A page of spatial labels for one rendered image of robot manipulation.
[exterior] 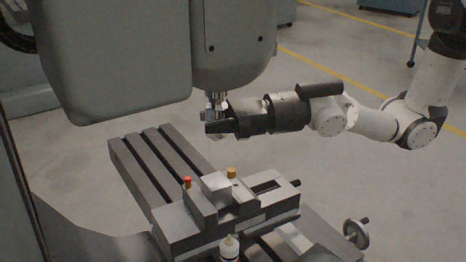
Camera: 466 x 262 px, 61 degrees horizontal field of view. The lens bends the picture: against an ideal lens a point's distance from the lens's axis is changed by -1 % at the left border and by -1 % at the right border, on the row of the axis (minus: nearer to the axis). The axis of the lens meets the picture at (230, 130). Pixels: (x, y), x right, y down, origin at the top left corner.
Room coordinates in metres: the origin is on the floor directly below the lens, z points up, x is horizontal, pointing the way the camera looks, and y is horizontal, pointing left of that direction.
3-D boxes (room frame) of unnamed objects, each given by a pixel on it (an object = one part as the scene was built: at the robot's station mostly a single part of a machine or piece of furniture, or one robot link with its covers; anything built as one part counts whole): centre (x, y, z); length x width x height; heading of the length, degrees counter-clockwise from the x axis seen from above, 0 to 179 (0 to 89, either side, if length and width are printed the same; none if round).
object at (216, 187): (0.72, 0.03, 1.03); 0.06 x 0.05 x 0.06; 29
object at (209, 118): (0.72, 0.03, 1.22); 0.05 x 0.05 x 0.06
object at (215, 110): (0.72, 0.03, 1.25); 0.05 x 0.05 x 0.01
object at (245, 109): (0.74, -0.06, 1.22); 0.13 x 0.12 x 0.10; 14
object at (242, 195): (0.75, -0.02, 1.01); 0.12 x 0.06 x 0.04; 29
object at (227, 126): (0.69, 0.02, 1.22); 0.06 x 0.02 x 0.03; 104
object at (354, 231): (0.98, -0.40, 0.62); 0.16 x 0.12 x 0.12; 121
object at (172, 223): (0.74, 0.01, 0.97); 0.35 x 0.15 x 0.11; 119
